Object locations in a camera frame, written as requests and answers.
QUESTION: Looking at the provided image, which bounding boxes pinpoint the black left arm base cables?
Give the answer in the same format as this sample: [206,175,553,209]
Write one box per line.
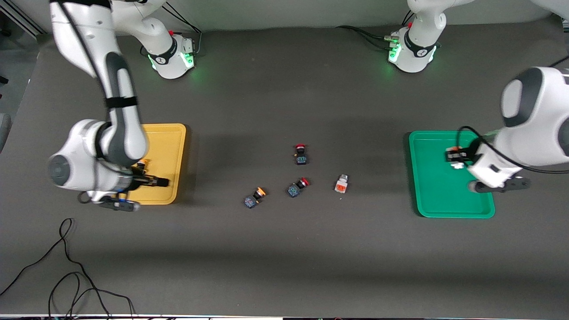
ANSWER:
[336,9,416,50]

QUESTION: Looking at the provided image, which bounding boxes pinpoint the yellow plastic tray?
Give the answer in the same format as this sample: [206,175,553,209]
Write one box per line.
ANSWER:
[120,124,187,206]

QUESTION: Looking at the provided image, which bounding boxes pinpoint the black right arm base cables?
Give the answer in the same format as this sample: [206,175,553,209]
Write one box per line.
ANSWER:
[140,2,203,57]

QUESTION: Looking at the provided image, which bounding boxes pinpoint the green plastic tray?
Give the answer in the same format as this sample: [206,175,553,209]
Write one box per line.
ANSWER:
[409,130,496,219]

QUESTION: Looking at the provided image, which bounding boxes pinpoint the thin black loose cable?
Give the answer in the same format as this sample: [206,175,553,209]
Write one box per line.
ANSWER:
[0,218,135,320]

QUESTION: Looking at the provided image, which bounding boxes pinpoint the aluminium frame rail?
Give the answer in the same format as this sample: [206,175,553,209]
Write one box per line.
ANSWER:
[0,8,46,36]

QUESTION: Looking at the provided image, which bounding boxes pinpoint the black arm base cables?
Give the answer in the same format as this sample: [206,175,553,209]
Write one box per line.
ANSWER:
[140,2,203,57]
[336,9,416,50]

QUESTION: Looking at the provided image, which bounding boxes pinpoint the red push button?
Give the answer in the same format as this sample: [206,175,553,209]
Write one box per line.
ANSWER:
[287,177,310,198]
[293,143,309,166]

